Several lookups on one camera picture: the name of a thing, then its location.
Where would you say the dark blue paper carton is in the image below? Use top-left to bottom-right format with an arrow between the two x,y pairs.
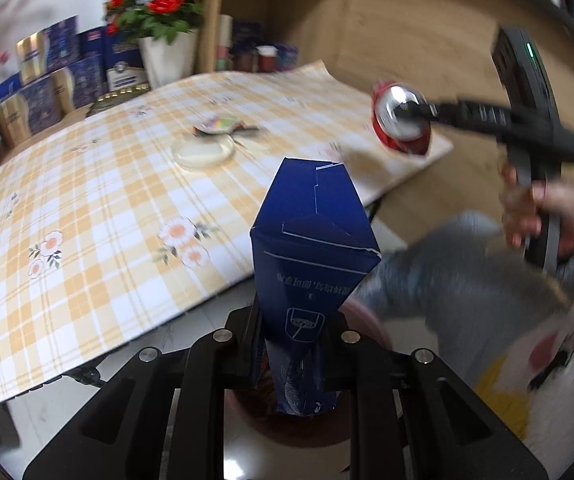
249,157 -> 382,416

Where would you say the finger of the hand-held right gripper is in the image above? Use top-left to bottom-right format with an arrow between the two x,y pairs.
417,99 -> 512,136

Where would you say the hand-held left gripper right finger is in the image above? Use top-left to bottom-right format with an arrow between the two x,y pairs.
323,307 -> 550,480

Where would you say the clear glass dish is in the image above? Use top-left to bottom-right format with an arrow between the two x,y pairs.
171,132 -> 235,170

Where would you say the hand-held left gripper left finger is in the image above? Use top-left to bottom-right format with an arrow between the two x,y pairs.
22,294 -> 268,480

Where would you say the plain blue box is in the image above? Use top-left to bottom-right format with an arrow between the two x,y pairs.
79,27 -> 106,61

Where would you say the wooden shelf unit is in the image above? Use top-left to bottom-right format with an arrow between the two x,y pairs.
197,0 -> 352,76

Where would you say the dark blue moon print box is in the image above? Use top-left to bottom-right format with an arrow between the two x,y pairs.
232,21 -> 262,61

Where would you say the blue and white box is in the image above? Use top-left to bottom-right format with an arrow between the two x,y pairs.
106,42 -> 148,94

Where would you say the red artificial rose bouquet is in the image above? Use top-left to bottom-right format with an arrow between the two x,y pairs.
104,0 -> 206,44

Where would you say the blue and gold gift box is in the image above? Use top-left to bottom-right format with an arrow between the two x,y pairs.
0,80 -> 62,147
17,17 -> 80,84
52,57 -> 106,114

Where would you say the person's right forearm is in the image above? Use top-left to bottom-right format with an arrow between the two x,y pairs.
357,182 -> 574,361

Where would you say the white printed fleece garment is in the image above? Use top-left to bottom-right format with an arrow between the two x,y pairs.
472,290 -> 574,456

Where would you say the crushed red can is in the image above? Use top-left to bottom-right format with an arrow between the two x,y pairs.
371,80 -> 435,156

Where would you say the gold blister tray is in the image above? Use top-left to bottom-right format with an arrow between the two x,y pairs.
87,85 -> 150,116

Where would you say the stack of pastel paper cups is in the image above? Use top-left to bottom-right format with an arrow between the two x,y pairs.
216,14 -> 234,72

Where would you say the white vase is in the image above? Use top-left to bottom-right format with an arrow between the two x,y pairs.
138,30 -> 200,89

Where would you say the black metal table frame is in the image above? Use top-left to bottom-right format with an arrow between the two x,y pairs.
32,360 -> 102,391

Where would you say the colourful candy wrapper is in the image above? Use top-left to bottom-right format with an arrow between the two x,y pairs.
192,116 -> 260,137

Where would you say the yellow checked floral tablecloth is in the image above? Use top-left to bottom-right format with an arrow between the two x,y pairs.
0,60 -> 455,403

